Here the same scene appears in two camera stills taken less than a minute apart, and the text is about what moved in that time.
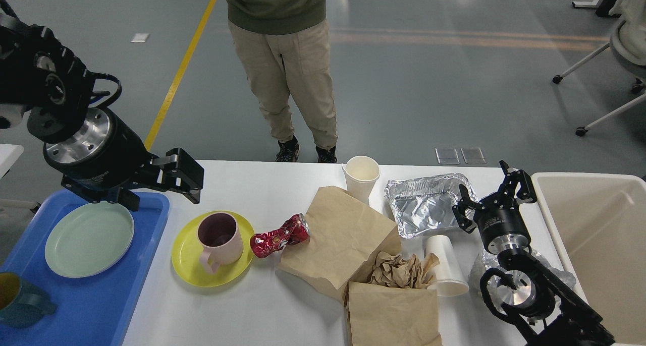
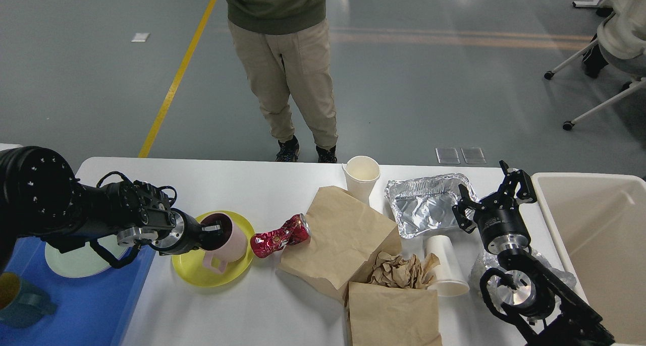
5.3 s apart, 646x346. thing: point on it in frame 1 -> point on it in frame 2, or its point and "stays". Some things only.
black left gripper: (102, 161) -> (185, 237)
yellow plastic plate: (185, 256) stays
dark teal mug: (22, 304) stays
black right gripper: (498, 218) stays
